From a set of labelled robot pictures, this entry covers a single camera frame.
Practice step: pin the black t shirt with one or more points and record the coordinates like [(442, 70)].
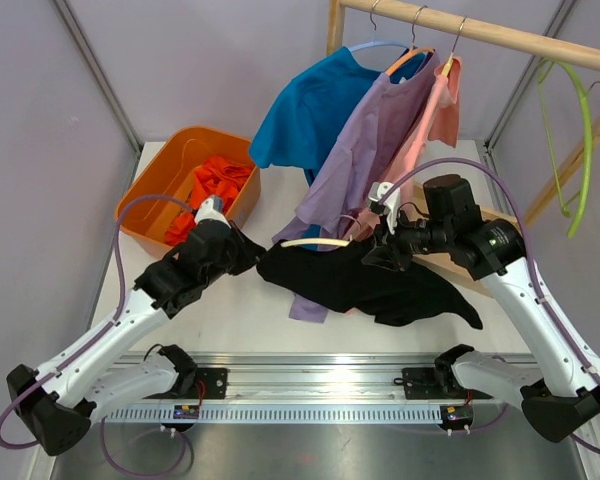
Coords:
[(338, 281)]

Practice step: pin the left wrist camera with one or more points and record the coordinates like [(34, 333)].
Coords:
[(211, 209)]

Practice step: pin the light blue hanger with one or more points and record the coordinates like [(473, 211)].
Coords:
[(374, 42)]

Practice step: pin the orange brown hanger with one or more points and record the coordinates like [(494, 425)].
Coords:
[(413, 51)]

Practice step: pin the lime green hanger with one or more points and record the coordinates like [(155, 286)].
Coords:
[(574, 207)]

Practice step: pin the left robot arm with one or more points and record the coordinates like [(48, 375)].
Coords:
[(61, 399)]

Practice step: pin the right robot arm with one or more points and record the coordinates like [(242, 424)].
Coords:
[(563, 392)]

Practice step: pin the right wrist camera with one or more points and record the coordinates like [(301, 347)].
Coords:
[(384, 201)]

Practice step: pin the aluminium mounting rail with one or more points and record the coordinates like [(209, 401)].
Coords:
[(318, 417)]

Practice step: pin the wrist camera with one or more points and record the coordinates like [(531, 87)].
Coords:
[(384, 201), (211, 209)]

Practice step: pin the white hanger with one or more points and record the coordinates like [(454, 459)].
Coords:
[(320, 242)]

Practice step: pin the pink t shirt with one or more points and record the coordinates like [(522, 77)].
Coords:
[(439, 120)]

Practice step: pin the blue t shirt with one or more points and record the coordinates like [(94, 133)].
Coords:
[(306, 118)]

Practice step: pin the wooden clothes rack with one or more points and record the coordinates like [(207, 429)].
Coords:
[(538, 46)]

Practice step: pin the orange t shirt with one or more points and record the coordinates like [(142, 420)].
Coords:
[(216, 176)]

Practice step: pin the orange plastic basket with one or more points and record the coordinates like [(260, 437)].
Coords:
[(170, 173)]

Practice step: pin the lilac t shirt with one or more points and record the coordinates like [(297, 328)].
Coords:
[(363, 149)]

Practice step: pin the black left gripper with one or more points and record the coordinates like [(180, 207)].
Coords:
[(250, 252)]

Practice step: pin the cream yellow hanger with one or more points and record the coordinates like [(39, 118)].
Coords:
[(448, 65)]

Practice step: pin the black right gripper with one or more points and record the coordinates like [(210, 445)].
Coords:
[(388, 250)]

